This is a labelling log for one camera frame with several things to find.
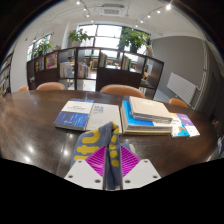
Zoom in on teal and white booklet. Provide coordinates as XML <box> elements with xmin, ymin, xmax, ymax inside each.
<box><xmin>169</xmin><ymin>112</ymin><xmax>191</xmax><ymax>139</ymax></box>

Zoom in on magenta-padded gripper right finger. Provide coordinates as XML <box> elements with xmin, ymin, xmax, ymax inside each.
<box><xmin>119</xmin><ymin>144</ymin><xmax>162</xmax><ymax>190</ymax></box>

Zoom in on dark open shelf unit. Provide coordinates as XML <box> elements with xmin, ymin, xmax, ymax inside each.
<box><xmin>25</xmin><ymin>46</ymin><xmax>165</xmax><ymax>100</ymax></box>

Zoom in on white wall radiator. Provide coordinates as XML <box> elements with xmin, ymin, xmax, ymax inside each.
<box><xmin>166</xmin><ymin>72</ymin><xmax>198</xmax><ymax>105</ymax></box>

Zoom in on large blue-covered book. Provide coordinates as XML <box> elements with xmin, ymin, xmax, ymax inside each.
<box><xmin>119</xmin><ymin>99</ymin><xmax>174</xmax><ymax>136</ymax></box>

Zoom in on beige hardcover book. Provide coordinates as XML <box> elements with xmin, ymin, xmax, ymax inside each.
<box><xmin>128</xmin><ymin>95</ymin><xmax>174</xmax><ymax>124</ymax></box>

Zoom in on grey towel with yellow letters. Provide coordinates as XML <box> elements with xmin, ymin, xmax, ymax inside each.
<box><xmin>70</xmin><ymin>121</ymin><xmax>132</xmax><ymax>191</ymax></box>

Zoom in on ceiling air conditioner unit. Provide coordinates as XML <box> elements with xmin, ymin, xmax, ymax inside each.
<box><xmin>99</xmin><ymin>3</ymin><xmax>128</xmax><ymax>17</ymax></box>

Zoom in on wall bookshelf with books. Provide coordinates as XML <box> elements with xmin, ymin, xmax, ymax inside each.
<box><xmin>0</xmin><ymin>53</ymin><xmax>14</xmax><ymax>101</ymax></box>

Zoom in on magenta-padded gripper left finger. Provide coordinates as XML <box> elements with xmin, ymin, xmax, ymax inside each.
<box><xmin>64</xmin><ymin>145</ymin><xmax>107</xmax><ymax>190</ymax></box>

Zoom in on blue and white book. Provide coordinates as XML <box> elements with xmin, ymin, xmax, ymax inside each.
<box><xmin>53</xmin><ymin>98</ymin><xmax>95</xmax><ymax>132</ymax></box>

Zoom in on purple and white booklet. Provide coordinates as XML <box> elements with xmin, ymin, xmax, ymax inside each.
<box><xmin>175</xmin><ymin>112</ymin><xmax>201</xmax><ymax>138</ymax></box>

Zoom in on large window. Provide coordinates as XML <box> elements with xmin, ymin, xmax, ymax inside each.
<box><xmin>77</xmin><ymin>23</ymin><xmax>149</xmax><ymax>51</ymax></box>

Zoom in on ceiling spot lights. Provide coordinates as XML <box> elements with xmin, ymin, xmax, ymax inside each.
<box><xmin>74</xmin><ymin>0</ymin><xmax>173</xmax><ymax>24</ymax></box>

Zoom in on large green potted plant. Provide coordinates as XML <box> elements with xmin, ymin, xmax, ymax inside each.
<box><xmin>118</xmin><ymin>27</ymin><xmax>151</xmax><ymax>54</ymax></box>

